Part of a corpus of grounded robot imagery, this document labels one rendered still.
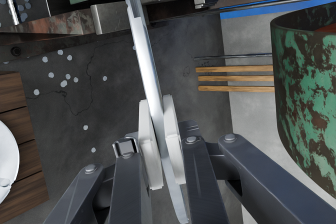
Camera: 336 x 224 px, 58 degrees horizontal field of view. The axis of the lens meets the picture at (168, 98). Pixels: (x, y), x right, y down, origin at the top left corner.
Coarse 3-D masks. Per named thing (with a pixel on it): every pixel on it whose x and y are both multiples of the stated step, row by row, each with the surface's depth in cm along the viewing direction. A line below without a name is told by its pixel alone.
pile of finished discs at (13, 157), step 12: (0, 132) 76; (0, 144) 76; (12, 144) 78; (0, 156) 76; (12, 156) 78; (0, 168) 77; (12, 168) 79; (0, 180) 77; (12, 180) 79; (0, 192) 77
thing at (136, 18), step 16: (128, 0) 20; (128, 16) 19; (144, 32) 18; (144, 48) 18; (144, 64) 18; (144, 80) 18; (160, 96) 27; (160, 112) 19; (160, 128) 19; (160, 144) 19; (176, 192) 21; (176, 208) 23
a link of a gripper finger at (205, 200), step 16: (192, 144) 15; (192, 160) 13; (208, 160) 13; (192, 176) 12; (208, 176) 12; (192, 192) 11; (208, 192) 11; (192, 208) 10; (208, 208) 10; (224, 208) 10
